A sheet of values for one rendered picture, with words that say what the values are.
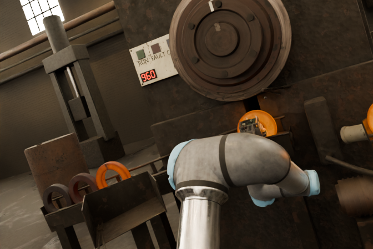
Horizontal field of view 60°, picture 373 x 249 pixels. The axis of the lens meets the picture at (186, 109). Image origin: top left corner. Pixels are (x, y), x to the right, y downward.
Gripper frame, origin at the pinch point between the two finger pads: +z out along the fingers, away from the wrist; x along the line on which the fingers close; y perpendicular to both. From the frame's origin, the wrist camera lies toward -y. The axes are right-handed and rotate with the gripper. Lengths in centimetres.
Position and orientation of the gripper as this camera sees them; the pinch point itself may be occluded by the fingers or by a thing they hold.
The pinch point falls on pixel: (255, 125)
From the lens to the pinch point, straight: 132.8
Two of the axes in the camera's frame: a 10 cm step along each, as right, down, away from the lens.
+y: -3.8, -8.7, -3.1
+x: -9.0, 2.6, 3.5
